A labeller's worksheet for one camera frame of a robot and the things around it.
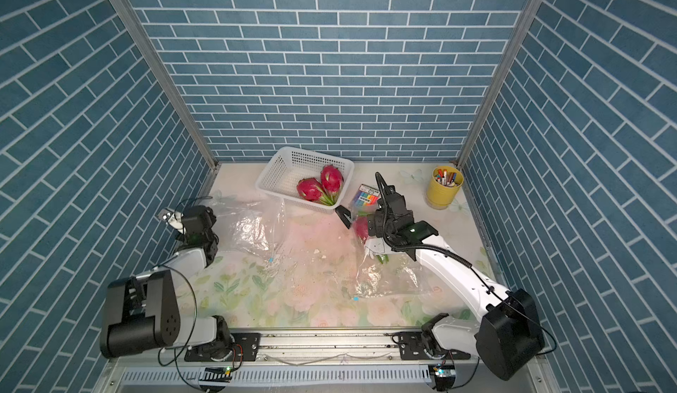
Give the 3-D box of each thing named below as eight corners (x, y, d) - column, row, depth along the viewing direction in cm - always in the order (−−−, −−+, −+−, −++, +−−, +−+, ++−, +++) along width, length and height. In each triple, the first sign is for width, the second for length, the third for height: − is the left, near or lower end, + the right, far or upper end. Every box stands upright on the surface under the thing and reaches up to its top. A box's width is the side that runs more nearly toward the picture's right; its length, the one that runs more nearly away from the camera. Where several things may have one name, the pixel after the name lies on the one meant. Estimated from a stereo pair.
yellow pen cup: (426, 210, 106) (435, 189, 96) (421, 188, 114) (429, 165, 103) (456, 210, 107) (468, 189, 96) (449, 188, 114) (460, 166, 104)
